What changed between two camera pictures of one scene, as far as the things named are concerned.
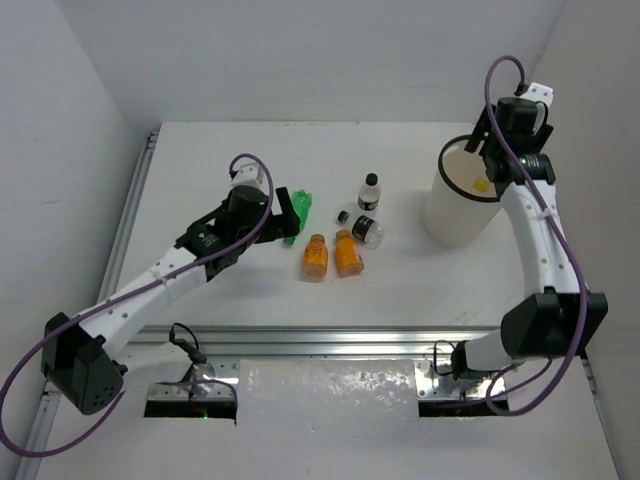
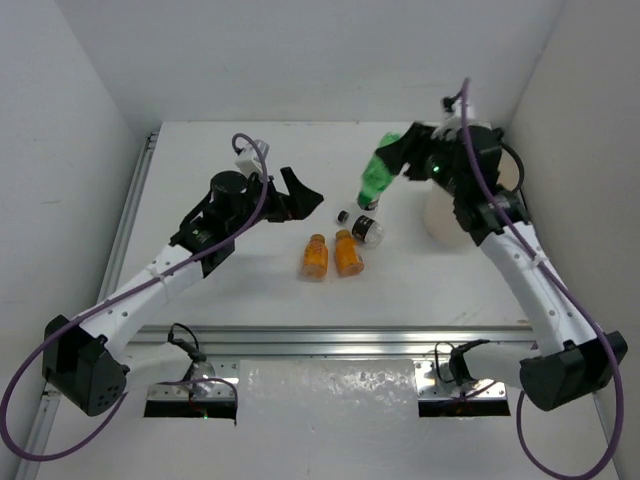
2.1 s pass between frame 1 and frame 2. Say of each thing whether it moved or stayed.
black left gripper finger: moved
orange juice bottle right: stayed
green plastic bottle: moved
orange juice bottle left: stayed
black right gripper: moved
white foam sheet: stayed
